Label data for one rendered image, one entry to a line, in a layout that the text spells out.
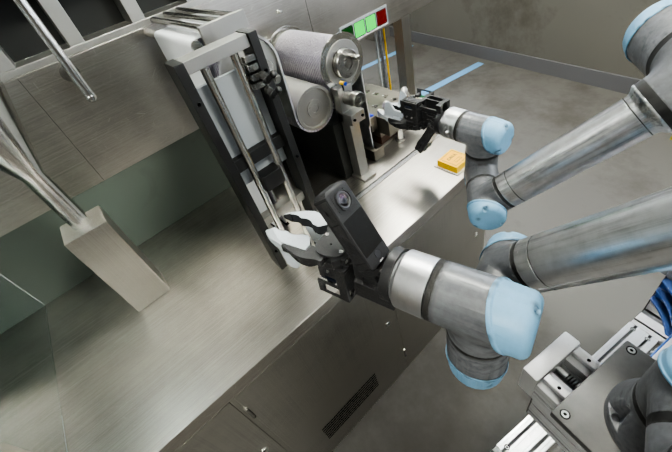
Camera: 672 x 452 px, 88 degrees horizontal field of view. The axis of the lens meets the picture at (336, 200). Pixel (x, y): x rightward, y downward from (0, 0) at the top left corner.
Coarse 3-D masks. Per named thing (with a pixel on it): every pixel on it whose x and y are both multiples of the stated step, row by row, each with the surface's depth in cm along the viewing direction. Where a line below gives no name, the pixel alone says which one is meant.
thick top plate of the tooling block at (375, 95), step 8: (368, 88) 128; (376, 88) 126; (384, 88) 125; (368, 96) 123; (376, 96) 122; (384, 96) 121; (392, 96) 119; (368, 104) 119; (376, 104) 117; (376, 112) 113; (384, 120) 109; (384, 128) 112; (392, 128) 111
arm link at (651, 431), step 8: (656, 424) 44; (664, 424) 44; (648, 432) 45; (656, 432) 44; (664, 432) 43; (648, 440) 45; (656, 440) 43; (664, 440) 42; (648, 448) 44; (656, 448) 43; (664, 448) 42
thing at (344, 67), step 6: (342, 48) 89; (348, 48) 89; (336, 54) 89; (342, 54) 89; (348, 54) 90; (336, 60) 89; (342, 60) 89; (348, 60) 91; (354, 60) 92; (336, 66) 89; (342, 66) 90; (348, 66) 91; (354, 66) 93; (336, 72) 91; (342, 72) 91; (348, 72) 92; (354, 72) 94
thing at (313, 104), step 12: (288, 84) 94; (300, 84) 92; (312, 84) 91; (300, 96) 88; (312, 96) 91; (324, 96) 94; (300, 108) 90; (312, 108) 93; (324, 108) 95; (300, 120) 91; (312, 120) 94; (324, 120) 97
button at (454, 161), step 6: (450, 150) 107; (444, 156) 106; (450, 156) 105; (456, 156) 105; (462, 156) 104; (438, 162) 105; (444, 162) 104; (450, 162) 103; (456, 162) 102; (462, 162) 102; (444, 168) 105; (450, 168) 103; (456, 168) 101; (462, 168) 103
